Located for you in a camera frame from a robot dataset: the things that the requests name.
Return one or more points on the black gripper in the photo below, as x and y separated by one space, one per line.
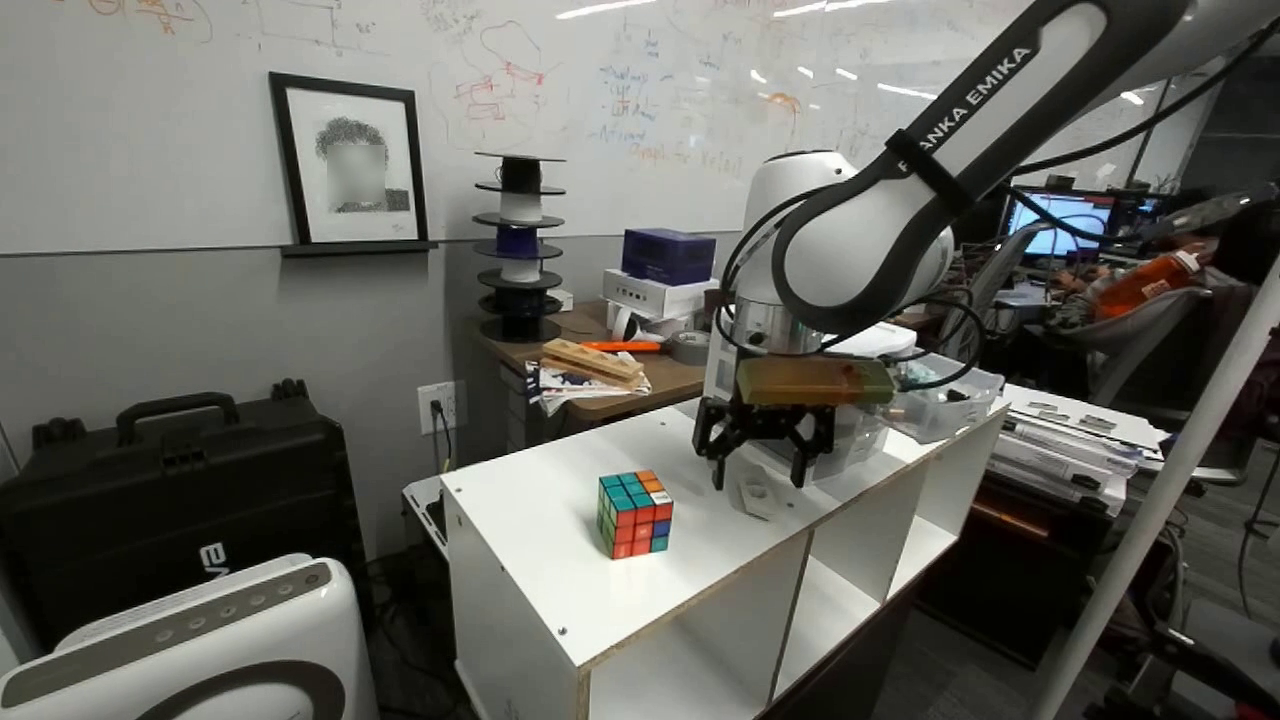
767 425

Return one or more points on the brown wooden desk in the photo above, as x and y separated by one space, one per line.
667 383

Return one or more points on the Rubik's cube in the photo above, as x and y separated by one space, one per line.
633 514

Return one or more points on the orange hand tool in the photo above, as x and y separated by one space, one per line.
626 344

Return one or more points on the white cardboard box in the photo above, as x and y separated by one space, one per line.
653 303

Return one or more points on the loose white papers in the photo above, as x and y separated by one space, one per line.
587 396

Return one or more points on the tan wooden block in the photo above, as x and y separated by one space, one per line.
595 357

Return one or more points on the dark blue box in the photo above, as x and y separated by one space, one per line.
667 255

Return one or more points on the white cube shelf unit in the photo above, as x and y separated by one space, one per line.
534 532

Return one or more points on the grey chair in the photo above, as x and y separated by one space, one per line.
993 285

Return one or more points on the stack of white sheets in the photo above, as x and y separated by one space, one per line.
1066 443

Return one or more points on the stack of filament spools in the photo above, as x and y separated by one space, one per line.
522 247

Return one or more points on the lit blue monitor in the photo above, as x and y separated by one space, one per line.
1066 227

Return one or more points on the seated person grey clothes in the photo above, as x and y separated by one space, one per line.
1134 343

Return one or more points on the white slanted pole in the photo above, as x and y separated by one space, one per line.
1160 494

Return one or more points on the orange object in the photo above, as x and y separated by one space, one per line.
1144 280

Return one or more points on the black picture ledge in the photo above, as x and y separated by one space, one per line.
354 249

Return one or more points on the white air purifier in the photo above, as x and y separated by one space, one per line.
326 640

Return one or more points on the black framed picture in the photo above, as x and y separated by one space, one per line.
348 162

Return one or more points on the black hard carry case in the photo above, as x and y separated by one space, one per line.
174 520

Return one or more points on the grey duct tape roll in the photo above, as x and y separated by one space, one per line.
690 344

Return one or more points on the white wall outlet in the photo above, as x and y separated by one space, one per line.
438 403

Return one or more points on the wall whiteboard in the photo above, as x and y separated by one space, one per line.
603 93

